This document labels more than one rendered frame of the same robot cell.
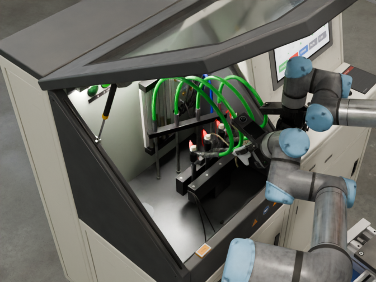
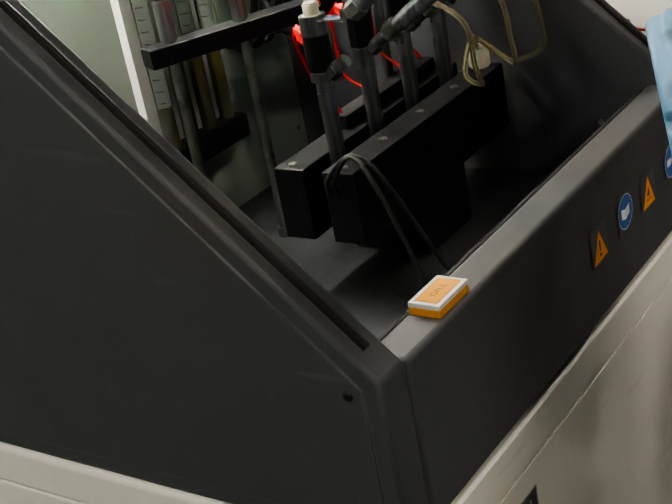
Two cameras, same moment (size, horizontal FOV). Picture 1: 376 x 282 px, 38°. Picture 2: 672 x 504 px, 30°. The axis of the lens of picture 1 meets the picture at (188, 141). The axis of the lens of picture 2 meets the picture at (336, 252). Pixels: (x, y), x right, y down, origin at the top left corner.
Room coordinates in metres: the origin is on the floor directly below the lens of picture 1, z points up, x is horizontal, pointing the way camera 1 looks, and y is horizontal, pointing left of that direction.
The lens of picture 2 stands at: (0.19, 0.12, 1.43)
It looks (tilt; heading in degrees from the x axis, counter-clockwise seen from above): 24 degrees down; 355
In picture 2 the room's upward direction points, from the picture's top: 11 degrees counter-clockwise
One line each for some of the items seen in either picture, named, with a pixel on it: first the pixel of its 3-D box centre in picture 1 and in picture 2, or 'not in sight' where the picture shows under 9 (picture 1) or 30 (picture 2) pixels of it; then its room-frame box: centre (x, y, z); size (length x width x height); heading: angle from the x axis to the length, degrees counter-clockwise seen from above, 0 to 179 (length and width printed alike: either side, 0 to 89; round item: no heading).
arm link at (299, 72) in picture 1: (298, 76); not in sight; (1.30, -0.33, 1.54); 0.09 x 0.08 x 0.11; 67
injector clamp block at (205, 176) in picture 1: (213, 173); (405, 172); (1.51, -0.10, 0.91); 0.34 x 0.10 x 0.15; 137
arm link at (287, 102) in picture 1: (294, 97); not in sight; (1.30, -0.33, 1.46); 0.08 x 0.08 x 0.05
